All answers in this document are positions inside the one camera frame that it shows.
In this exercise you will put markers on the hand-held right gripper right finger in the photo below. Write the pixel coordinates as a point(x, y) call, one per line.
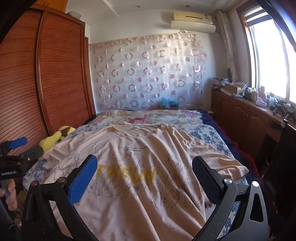
point(208, 183)

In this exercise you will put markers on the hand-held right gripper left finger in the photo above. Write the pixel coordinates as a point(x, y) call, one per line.
point(83, 178)

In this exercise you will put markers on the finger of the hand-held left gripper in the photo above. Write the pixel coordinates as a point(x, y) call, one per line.
point(17, 142)
point(32, 153)

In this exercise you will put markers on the beige printed T-shirt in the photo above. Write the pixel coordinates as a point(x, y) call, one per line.
point(138, 185)

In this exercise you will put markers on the person's left hand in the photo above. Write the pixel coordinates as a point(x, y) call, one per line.
point(11, 199)

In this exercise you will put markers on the yellow plush toy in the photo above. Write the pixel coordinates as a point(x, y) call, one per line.
point(53, 139)

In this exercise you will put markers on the blue floral bedsheet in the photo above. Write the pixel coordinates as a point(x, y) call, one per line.
point(208, 136)

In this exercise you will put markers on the long wooden cabinet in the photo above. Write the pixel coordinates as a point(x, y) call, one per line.
point(240, 115)

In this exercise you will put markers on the black chair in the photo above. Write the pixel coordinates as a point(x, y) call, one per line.
point(286, 162)

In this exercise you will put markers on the dark red box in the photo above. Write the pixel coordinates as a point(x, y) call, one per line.
point(173, 107)

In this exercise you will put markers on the pink floral blanket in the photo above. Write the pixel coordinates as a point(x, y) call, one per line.
point(148, 118)

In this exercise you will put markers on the blue plastic bag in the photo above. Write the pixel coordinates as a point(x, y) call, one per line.
point(167, 102)

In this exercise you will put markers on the open cardboard box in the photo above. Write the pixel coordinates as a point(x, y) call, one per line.
point(231, 89)

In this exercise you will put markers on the pale jar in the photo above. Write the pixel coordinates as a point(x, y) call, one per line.
point(254, 95)

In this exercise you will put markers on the pile of small clutter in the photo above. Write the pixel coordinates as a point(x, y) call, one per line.
point(219, 83)

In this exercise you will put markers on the pink plastic bottle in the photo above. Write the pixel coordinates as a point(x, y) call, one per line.
point(261, 95)

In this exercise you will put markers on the black tripod stand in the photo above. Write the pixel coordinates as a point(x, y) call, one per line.
point(288, 112)
point(278, 107)

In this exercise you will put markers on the white plastic bottle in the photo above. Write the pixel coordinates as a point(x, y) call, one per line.
point(272, 99)

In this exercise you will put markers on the circle-patterned sheer curtain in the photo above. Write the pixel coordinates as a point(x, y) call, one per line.
point(143, 76)

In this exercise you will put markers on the wood-framed window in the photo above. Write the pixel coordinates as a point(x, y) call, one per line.
point(270, 64)

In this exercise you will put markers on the pale patterned window curtain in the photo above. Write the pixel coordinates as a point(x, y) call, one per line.
point(225, 39)

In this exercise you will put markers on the cream air conditioner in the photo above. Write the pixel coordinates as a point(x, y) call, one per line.
point(192, 22)

